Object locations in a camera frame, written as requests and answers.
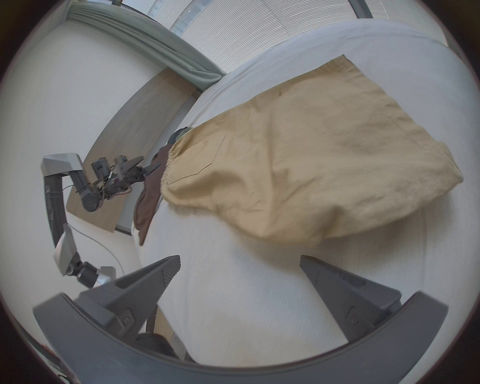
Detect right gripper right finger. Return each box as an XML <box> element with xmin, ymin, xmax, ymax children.
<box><xmin>299</xmin><ymin>254</ymin><xmax>403</xmax><ymax>344</ymax></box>

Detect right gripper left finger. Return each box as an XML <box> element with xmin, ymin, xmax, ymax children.
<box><xmin>76</xmin><ymin>255</ymin><xmax>182</xmax><ymax>345</ymax></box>

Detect tan shorts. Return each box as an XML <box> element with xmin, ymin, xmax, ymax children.
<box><xmin>159</xmin><ymin>54</ymin><xmax>464</xmax><ymax>247</ymax></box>

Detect brown shorts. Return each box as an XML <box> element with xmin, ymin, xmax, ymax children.
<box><xmin>133</xmin><ymin>144</ymin><xmax>174</xmax><ymax>247</ymax></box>

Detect grey-green curtain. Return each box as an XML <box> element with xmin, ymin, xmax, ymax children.
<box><xmin>67</xmin><ymin>0</ymin><xmax>226</xmax><ymax>91</ymax></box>

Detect window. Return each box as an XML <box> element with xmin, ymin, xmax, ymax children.
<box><xmin>112</xmin><ymin>0</ymin><xmax>464</xmax><ymax>74</ymax></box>

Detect black cable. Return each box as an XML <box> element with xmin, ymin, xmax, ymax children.
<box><xmin>68</xmin><ymin>224</ymin><xmax>126</xmax><ymax>278</ymax></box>

